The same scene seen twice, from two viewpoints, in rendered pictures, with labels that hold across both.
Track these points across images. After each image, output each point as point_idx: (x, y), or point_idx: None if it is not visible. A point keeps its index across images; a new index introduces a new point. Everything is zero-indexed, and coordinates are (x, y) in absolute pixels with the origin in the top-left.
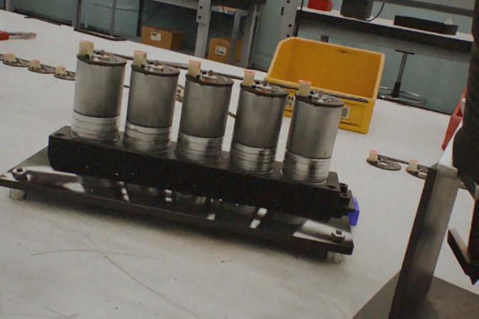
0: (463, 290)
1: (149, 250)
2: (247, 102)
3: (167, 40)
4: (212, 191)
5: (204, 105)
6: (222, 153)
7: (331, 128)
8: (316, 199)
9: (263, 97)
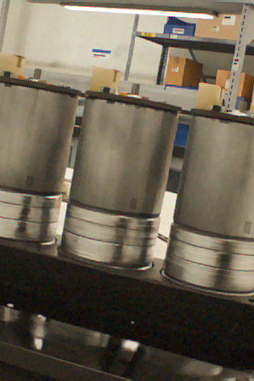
0: None
1: None
2: (91, 117)
3: None
4: (8, 292)
5: (10, 123)
6: (52, 231)
7: None
8: (224, 326)
9: (120, 106)
